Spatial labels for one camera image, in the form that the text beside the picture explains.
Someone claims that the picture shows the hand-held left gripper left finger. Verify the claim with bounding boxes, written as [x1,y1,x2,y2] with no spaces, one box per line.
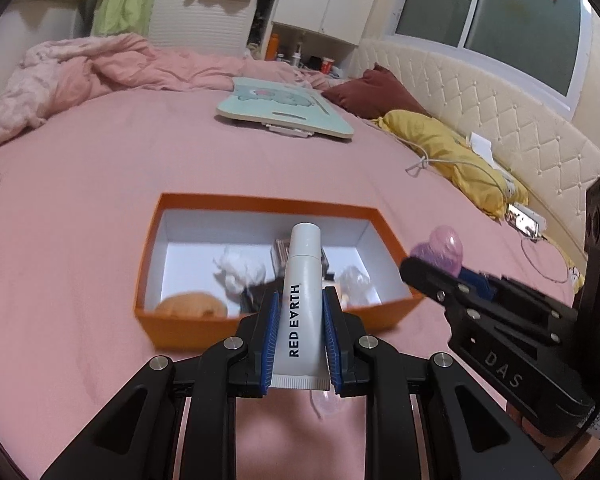
[40,291,281,480]

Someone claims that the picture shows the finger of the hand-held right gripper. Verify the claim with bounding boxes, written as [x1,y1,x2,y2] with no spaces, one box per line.
[457,267,531,299]
[399,256,501,321]

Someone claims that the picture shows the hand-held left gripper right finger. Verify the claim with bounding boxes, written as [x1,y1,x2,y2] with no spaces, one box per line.
[322,285,561,480]

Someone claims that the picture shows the white cosmetic tube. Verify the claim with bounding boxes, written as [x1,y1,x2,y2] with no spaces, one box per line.
[270,221,331,391]

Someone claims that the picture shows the maroon pillow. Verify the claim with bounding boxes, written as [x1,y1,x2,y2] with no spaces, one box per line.
[321,63,433,120]

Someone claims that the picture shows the clear plastic bag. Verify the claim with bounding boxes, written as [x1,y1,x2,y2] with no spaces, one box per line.
[336,266,381,307]

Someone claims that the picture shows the phone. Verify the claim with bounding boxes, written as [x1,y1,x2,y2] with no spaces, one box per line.
[502,202,546,241]

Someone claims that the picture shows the clear plastic case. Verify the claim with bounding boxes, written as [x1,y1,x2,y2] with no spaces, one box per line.
[271,237,329,281]

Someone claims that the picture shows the pink heart-shaped shell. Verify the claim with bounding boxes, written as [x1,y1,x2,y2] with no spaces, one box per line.
[411,226,465,277]

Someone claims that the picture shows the brown plush toy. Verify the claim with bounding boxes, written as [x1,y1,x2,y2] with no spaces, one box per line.
[155,292,228,320]

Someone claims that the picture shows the yellow pillow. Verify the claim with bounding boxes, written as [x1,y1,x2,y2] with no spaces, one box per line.
[370,109,529,220]

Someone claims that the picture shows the green lap board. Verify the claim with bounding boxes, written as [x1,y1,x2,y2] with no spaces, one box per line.
[215,77,356,141]

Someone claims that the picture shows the orange cardboard box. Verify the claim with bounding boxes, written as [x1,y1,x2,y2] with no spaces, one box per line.
[133,192,425,352]

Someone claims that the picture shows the white cable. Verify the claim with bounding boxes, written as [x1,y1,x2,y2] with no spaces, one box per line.
[405,142,516,196]

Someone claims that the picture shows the window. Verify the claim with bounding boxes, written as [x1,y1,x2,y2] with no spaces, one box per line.
[385,0,596,111]

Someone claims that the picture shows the thin wire loop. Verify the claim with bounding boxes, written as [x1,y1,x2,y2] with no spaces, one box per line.
[521,235,568,283]

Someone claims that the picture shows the cream padded headboard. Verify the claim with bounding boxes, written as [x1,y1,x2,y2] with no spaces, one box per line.
[350,37,600,281]

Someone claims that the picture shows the white louvred drawer unit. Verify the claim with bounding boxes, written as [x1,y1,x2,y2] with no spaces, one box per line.
[147,0,258,58]

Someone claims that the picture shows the pink duvet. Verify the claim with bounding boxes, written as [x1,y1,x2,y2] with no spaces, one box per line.
[0,35,326,156]

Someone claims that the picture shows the clear heart-shaped shell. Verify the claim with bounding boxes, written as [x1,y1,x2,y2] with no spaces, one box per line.
[307,389,346,418]

